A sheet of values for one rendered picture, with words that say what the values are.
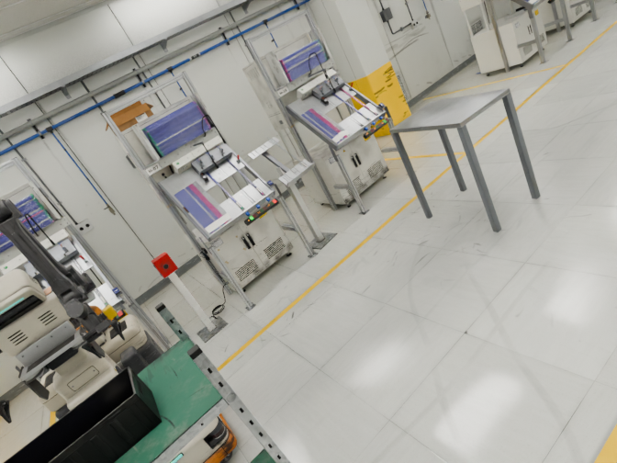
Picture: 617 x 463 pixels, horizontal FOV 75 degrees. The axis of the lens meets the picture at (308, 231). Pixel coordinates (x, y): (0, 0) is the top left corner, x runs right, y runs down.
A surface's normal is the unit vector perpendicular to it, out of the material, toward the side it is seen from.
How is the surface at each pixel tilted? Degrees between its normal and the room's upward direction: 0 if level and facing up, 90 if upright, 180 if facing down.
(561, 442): 0
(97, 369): 98
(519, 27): 90
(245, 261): 90
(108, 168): 90
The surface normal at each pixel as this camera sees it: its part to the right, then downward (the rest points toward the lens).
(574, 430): -0.46, -0.81
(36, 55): 0.51, 0.10
